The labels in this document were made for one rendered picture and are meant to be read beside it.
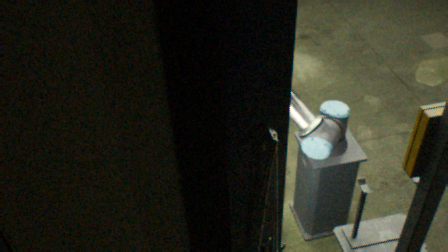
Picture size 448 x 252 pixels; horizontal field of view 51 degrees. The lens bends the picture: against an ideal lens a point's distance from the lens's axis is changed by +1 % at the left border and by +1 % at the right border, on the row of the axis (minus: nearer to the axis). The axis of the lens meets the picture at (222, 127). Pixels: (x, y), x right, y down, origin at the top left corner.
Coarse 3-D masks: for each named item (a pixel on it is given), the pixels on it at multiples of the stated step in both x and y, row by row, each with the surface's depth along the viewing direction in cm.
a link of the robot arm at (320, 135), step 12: (300, 108) 226; (300, 120) 227; (312, 120) 228; (324, 120) 231; (300, 132) 231; (312, 132) 226; (324, 132) 227; (336, 132) 232; (312, 144) 227; (324, 144) 224; (312, 156) 233; (324, 156) 229
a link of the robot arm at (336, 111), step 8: (328, 104) 242; (336, 104) 242; (344, 104) 242; (320, 112) 242; (328, 112) 236; (336, 112) 236; (344, 112) 236; (336, 120) 235; (344, 120) 238; (344, 128) 240; (344, 136) 247
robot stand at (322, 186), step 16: (352, 144) 257; (304, 160) 261; (320, 160) 249; (336, 160) 248; (352, 160) 248; (304, 176) 267; (320, 176) 251; (336, 176) 254; (352, 176) 257; (304, 192) 273; (320, 192) 260; (336, 192) 264; (352, 192) 269; (304, 208) 279; (320, 208) 270; (336, 208) 273; (304, 224) 285; (320, 224) 280; (336, 224) 284; (304, 240) 286
